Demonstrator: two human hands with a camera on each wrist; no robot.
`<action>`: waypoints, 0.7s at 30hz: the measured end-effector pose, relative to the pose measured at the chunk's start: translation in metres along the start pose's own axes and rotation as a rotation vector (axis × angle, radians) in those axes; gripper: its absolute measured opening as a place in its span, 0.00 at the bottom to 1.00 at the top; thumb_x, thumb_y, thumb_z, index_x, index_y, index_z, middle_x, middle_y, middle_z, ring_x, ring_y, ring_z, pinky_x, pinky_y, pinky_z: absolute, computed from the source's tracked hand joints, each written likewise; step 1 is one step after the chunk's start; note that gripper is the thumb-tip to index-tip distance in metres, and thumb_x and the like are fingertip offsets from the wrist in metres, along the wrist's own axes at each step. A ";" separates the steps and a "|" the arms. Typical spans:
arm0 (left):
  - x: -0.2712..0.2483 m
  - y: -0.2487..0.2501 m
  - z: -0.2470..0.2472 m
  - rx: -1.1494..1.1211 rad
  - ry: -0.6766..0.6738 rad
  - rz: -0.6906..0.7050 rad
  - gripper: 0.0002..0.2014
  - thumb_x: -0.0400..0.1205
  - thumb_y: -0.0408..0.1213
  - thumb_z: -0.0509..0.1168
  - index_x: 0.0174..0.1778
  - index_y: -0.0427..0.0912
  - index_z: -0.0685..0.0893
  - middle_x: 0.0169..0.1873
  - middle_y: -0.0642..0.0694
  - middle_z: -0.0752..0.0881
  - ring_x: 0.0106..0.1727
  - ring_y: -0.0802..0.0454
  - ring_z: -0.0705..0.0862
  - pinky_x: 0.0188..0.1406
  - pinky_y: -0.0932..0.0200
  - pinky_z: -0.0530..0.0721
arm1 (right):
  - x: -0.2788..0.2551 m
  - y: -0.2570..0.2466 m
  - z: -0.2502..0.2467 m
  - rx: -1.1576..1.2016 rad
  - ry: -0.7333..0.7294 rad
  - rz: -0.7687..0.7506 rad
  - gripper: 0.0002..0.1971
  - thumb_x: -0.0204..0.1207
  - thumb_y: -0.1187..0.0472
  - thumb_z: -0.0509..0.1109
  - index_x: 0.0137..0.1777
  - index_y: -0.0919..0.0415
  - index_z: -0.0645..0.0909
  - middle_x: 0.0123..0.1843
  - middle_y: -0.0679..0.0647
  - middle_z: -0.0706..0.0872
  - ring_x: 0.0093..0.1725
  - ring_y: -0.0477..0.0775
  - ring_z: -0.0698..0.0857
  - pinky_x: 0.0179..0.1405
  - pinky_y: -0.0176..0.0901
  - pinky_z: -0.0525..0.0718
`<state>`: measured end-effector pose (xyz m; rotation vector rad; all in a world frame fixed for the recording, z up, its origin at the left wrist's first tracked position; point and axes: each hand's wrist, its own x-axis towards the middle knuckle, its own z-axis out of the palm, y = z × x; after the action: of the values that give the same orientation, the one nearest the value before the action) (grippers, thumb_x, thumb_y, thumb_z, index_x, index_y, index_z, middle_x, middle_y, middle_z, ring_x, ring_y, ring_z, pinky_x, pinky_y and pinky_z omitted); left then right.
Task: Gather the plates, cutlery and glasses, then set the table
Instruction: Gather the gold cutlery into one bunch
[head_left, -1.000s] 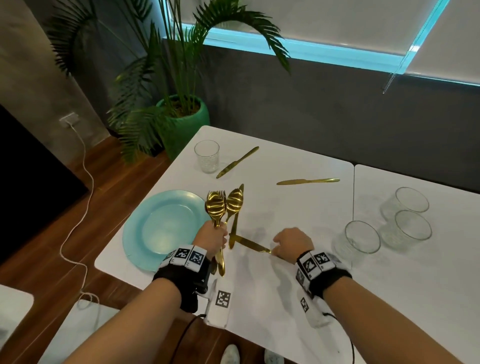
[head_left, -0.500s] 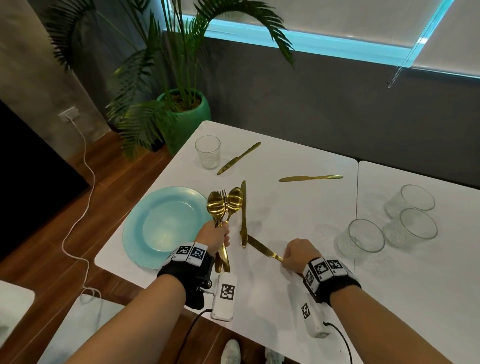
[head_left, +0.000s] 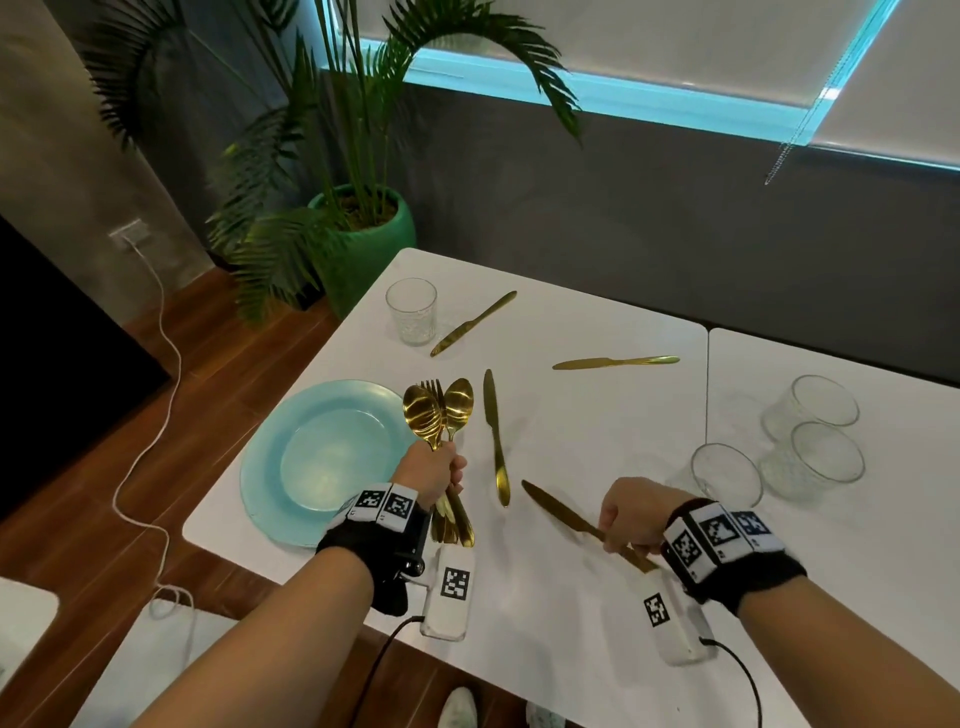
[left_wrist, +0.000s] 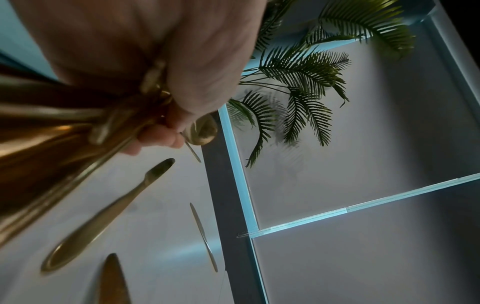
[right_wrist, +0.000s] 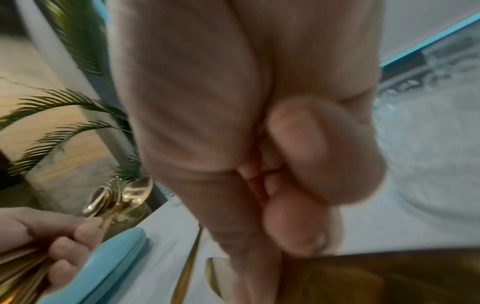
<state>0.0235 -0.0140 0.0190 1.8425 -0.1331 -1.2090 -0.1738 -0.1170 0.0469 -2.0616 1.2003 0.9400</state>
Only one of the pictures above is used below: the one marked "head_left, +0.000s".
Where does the black marker wristband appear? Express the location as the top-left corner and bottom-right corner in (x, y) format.
(316, 483), (435, 618)
(659, 498), (809, 618)

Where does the white power cable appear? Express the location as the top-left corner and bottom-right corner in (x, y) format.
(112, 236), (195, 620)

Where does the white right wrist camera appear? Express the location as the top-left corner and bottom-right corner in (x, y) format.
(641, 567), (714, 667)

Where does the white roller blind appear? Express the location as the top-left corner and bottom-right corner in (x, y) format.
(352, 0), (886, 106)
(813, 0), (960, 168)

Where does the black cabinet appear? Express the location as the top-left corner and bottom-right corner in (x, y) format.
(0, 217), (172, 519)

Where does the light blue plate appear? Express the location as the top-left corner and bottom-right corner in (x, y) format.
(239, 379), (421, 549)

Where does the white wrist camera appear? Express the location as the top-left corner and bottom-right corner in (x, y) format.
(641, 567), (714, 667)
(419, 543), (478, 643)

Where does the gold knife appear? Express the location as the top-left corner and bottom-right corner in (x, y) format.
(552, 354), (682, 372)
(521, 479), (660, 575)
(482, 368), (512, 508)
(430, 290), (519, 358)

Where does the black left camera cable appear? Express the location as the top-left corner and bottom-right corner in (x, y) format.
(348, 614), (425, 728)

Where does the green plant pot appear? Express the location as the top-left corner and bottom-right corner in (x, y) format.
(307, 183), (418, 320)

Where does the white square stool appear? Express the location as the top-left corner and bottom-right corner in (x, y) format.
(71, 599), (241, 728)
(0, 577), (60, 688)

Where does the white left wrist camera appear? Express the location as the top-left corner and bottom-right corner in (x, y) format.
(419, 543), (478, 643)

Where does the black left marker wristband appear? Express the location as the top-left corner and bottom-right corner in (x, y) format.
(316, 483), (435, 618)

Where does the black camera cable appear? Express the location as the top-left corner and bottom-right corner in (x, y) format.
(348, 614), (425, 728)
(701, 635), (765, 728)

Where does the person's left hand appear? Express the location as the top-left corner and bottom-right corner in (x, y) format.
(389, 440), (468, 513)

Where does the person's right hand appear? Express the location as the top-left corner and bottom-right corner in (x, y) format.
(598, 477), (699, 558)

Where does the cyan lit window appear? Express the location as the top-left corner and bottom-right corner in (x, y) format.
(322, 0), (960, 172)

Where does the person's left forearm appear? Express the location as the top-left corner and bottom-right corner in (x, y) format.
(131, 547), (376, 728)

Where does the blind bead chain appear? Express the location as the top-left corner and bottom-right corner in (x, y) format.
(763, 104), (815, 187)

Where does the black right marker wristband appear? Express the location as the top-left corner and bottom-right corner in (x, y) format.
(659, 498), (809, 618)

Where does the black right camera cable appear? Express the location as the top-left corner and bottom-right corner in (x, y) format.
(701, 635), (765, 728)

